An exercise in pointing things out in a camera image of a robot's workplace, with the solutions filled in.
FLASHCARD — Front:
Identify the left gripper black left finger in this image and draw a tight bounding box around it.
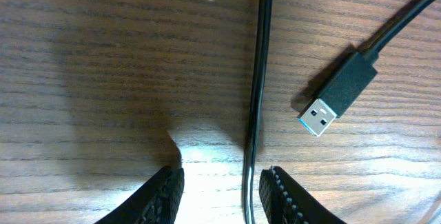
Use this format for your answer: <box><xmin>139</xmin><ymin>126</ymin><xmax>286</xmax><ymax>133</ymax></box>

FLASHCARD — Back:
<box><xmin>96</xmin><ymin>166</ymin><xmax>185</xmax><ymax>224</ymax></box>

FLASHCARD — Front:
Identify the black usb cable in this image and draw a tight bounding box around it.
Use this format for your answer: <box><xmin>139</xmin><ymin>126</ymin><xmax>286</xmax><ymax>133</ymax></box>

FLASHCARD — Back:
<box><xmin>240</xmin><ymin>0</ymin><xmax>276</xmax><ymax>224</ymax></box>
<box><xmin>296</xmin><ymin>0</ymin><xmax>441</xmax><ymax>138</ymax></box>

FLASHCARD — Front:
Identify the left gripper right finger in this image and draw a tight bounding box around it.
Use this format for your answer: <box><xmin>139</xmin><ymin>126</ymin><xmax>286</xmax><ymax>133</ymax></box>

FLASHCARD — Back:
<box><xmin>259</xmin><ymin>166</ymin><xmax>345</xmax><ymax>224</ymax></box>

